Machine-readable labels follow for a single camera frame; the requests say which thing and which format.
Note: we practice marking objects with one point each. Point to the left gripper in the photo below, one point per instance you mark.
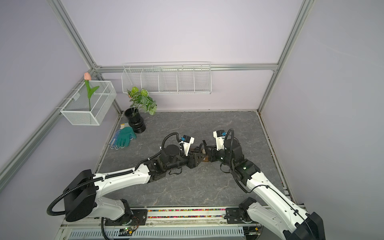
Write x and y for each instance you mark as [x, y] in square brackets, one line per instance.
[194, 163]

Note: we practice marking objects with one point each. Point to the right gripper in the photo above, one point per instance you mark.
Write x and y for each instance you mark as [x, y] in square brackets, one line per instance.
[213, 151]

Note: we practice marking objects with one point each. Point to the black round-face watch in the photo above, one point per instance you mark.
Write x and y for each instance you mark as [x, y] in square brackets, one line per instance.
[199, 147]

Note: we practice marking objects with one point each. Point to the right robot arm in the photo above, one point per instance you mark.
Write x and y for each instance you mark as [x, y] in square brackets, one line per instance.
[283, 217]

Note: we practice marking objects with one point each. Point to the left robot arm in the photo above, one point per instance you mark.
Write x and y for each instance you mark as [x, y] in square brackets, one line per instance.
[86, 194]

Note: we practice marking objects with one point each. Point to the black ribbed plant pot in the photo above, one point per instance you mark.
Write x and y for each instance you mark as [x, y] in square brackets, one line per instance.
[135, 120]

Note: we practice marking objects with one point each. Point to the green work glove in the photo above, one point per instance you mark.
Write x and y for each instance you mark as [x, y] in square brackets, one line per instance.
[124, 137]

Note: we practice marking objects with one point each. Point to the green artificial potted plant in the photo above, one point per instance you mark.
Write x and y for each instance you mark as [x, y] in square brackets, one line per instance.
[140, 99]

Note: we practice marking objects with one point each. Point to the blue dotted work glove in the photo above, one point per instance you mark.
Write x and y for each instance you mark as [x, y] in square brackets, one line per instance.
[112, 143]

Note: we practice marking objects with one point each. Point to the pink artificial tulip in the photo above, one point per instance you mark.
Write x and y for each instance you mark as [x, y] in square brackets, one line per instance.
[90, 90]

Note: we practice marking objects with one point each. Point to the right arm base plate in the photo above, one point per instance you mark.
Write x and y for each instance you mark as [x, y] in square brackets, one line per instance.
[237, 216]

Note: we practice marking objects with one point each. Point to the aluminium front rail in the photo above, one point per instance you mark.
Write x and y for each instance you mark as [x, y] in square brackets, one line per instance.
[170, 217]

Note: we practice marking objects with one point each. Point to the long white wire shelf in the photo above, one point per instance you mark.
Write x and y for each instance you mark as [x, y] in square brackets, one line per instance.
[168, 77]

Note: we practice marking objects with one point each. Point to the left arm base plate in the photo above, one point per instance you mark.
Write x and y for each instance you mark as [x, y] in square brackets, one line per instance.
[137, 217]

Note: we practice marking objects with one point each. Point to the white slotted cable duct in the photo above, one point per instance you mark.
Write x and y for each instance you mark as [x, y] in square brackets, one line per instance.
[175, 233]

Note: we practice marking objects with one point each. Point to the white mesh wall basket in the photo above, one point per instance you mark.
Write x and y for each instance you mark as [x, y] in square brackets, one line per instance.
[76, 109]

